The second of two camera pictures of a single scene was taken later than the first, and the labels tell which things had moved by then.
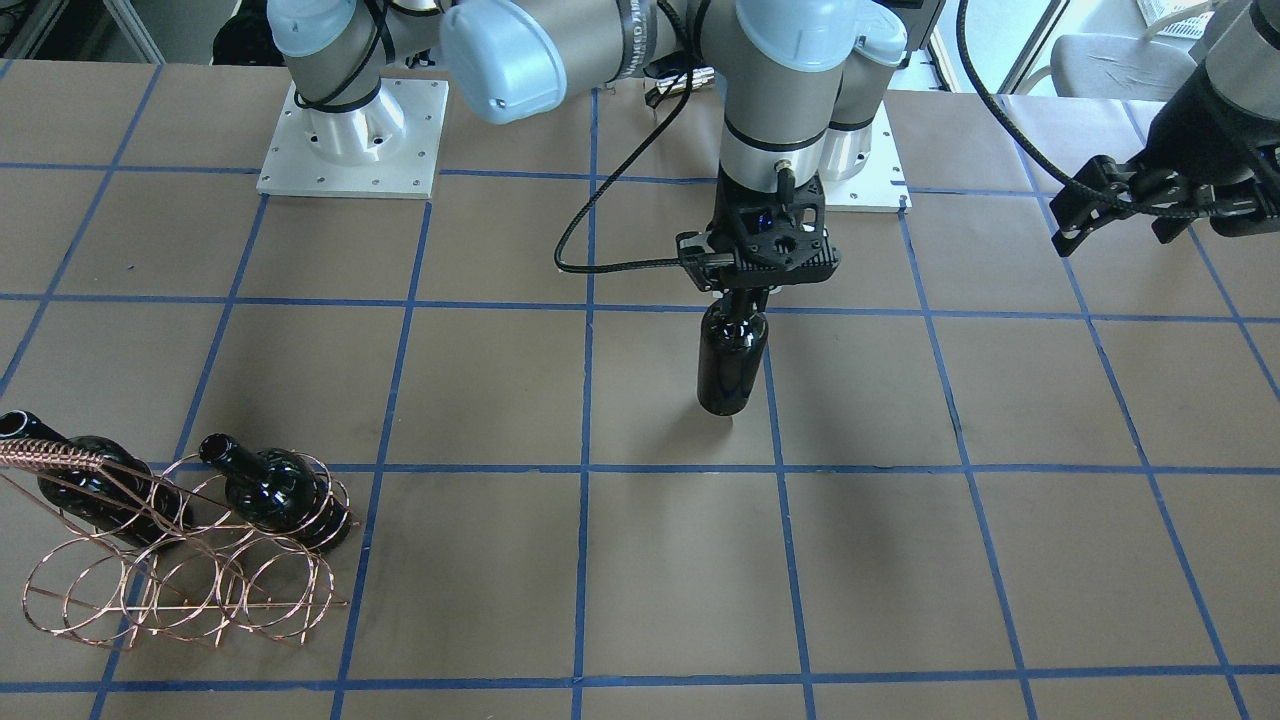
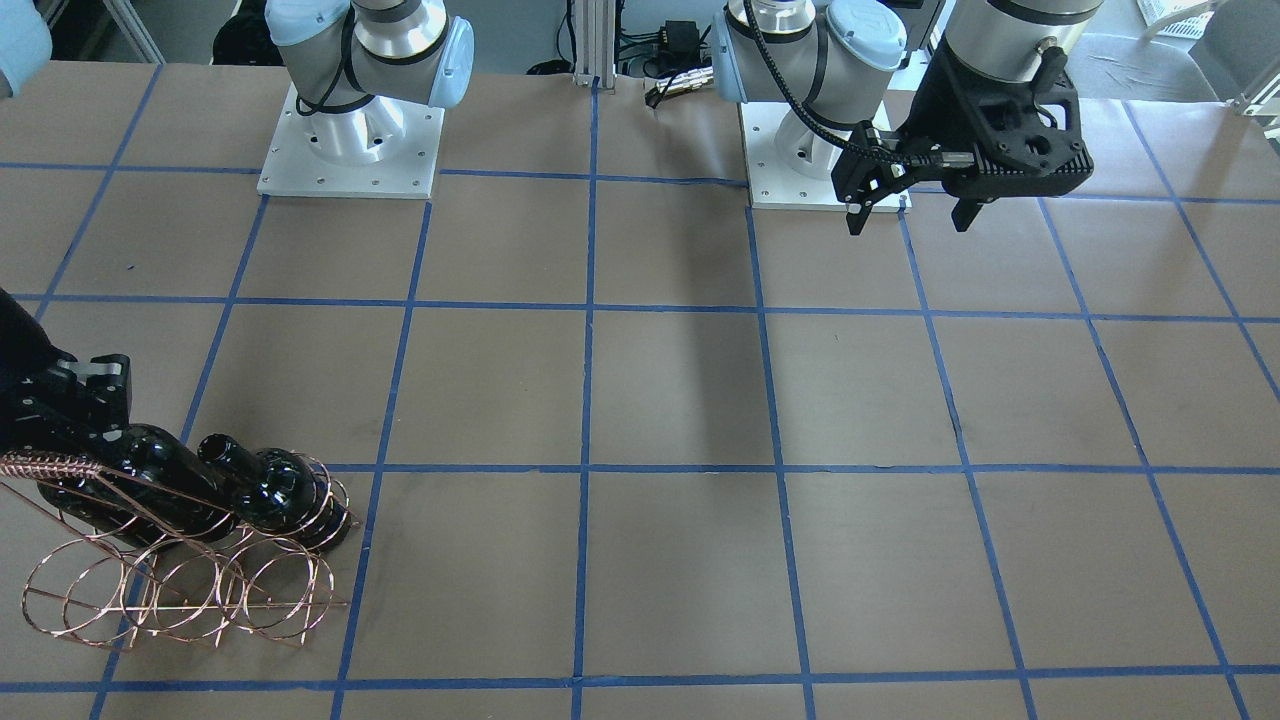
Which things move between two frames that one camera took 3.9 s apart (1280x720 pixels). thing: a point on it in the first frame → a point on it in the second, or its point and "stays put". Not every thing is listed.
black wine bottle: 731,341 → 146,472
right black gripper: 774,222 → 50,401
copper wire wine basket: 201,552 stays put
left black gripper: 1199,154 → 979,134
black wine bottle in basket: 277,490 stays put
